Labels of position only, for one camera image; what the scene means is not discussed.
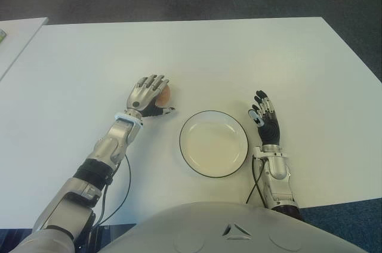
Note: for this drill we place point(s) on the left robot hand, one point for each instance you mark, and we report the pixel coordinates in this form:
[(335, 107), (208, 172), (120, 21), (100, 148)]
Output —
[(140, 96)]

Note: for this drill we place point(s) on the grey robot torso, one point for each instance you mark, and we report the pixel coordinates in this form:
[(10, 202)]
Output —
[(238, 229)]

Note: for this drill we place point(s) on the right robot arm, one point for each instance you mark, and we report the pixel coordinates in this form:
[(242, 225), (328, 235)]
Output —
[(279, 169)]

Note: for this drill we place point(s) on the reddish yellow apple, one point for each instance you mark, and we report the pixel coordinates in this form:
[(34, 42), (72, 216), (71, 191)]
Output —
[(165, 96)]

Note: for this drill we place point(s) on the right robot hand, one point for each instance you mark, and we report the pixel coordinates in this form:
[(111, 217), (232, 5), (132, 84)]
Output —
[(270, 130)]

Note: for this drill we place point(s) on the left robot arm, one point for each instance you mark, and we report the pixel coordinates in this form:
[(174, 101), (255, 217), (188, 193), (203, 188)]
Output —
[(89, 175)]

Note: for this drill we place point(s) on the white plate with black rim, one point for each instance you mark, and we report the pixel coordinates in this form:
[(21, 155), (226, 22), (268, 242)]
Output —
[(213, 145)]

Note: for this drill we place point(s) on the white side table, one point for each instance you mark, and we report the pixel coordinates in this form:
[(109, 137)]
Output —
[(18, 44)]

